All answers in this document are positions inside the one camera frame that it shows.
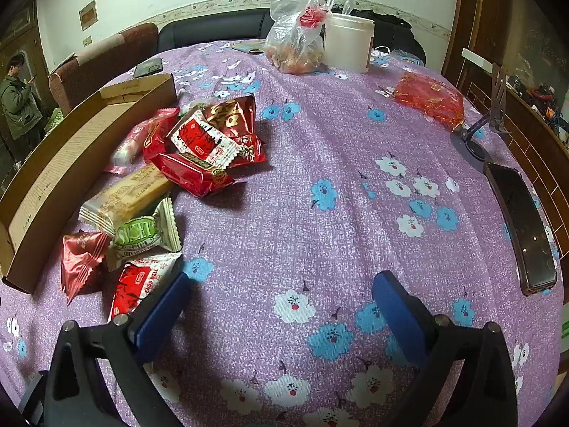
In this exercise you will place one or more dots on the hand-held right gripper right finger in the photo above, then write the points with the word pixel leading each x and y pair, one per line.
pixel 398 316

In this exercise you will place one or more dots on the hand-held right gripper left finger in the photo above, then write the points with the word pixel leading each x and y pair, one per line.
pixel 160 316

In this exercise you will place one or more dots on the white red snack packet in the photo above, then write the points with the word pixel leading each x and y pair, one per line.
pixel 133 282
pixel 200 140

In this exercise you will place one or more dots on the green white candy packet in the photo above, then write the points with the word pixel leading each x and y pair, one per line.
pixel 144 233

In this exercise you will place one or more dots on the dark red pillow packet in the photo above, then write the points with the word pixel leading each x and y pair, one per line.
pixel 82 260

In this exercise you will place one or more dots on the beige wafer packet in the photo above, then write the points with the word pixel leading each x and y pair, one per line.
pixel 126 195

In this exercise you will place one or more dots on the red packet with gold label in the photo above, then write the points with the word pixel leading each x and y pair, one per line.
pixel 191 171

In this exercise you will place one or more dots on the pink snack packet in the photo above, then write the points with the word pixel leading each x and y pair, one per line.
pixel 129 144

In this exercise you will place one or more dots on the long red snack packet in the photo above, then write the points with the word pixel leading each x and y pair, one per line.
pixel 158 138

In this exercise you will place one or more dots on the shallow cardboard box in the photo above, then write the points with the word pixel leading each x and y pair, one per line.
pixel 66 151

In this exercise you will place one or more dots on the small red printed snack packet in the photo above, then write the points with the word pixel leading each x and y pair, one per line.
pixel 251 149

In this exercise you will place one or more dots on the clear green snack packet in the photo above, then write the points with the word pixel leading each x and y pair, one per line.
pixel 202 102

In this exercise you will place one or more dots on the purple floral tablecloth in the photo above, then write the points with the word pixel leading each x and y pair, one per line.
pixel 320 213

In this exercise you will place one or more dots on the black smartphone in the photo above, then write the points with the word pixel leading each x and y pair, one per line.
pixel 520 227

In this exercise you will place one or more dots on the red gold foil bag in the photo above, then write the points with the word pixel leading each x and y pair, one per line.
pixel 429 98

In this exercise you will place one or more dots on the metal phone stand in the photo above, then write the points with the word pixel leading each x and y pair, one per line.
pixel 495 98

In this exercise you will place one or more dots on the black wallet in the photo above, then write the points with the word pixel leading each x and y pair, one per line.
pixel 149 69

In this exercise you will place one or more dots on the red-brown upholstered chair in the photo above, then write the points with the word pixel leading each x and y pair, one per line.
pixel 102 64

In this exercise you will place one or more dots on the white plastic bag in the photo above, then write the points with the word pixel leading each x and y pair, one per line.
pixel 393 55

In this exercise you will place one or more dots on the white box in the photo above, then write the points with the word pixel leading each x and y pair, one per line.
pixel 478 59

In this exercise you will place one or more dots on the white plastic bucket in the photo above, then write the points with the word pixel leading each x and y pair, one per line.
pixel 349 44

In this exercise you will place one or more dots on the patterned flat booklet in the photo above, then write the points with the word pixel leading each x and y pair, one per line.
pixel 250 46

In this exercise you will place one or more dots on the wooden cabinet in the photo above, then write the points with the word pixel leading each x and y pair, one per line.
pixel 520 53

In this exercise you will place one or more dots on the black leather sofa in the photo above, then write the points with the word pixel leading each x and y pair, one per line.
pixel 213 31

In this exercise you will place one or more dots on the clear plastic bag of food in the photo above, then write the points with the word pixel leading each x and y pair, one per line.
pixel 295 40

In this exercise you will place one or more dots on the black bag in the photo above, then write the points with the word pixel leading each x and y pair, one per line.
pixel 382 18

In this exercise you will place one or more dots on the small wall plaque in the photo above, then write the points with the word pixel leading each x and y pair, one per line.
pixel 88 14

